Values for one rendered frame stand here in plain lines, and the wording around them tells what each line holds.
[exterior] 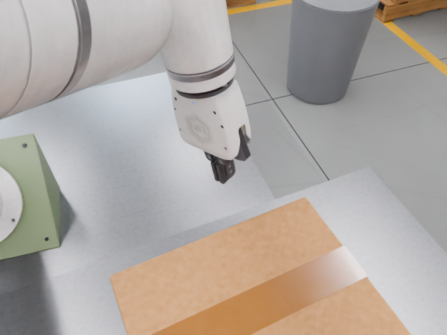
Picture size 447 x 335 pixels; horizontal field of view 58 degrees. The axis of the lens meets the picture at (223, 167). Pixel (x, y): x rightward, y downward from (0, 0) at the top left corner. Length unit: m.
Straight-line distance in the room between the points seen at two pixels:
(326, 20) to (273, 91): 0.62
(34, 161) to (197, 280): 0.52
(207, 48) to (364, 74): 2.50
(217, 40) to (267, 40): 2.67
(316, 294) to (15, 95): 0.43
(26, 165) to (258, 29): 2.54
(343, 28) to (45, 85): 2.11
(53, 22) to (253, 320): 0.40
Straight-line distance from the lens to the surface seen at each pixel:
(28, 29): 0.19
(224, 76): 0.48
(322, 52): 2.34
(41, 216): 0.96
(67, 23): 0.22
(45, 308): 0.90
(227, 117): 0.50
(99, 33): 0.24
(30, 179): 0.95
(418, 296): 0.93
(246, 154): 0.55
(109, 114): 1.22
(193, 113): 0.52
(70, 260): 0.94
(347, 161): 2.27
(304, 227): 0.59
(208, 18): 0.45
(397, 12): 3.59
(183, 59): 0.46
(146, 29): 0.29
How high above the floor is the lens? 1.60
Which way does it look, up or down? 48 degrees down
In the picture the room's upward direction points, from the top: straight up
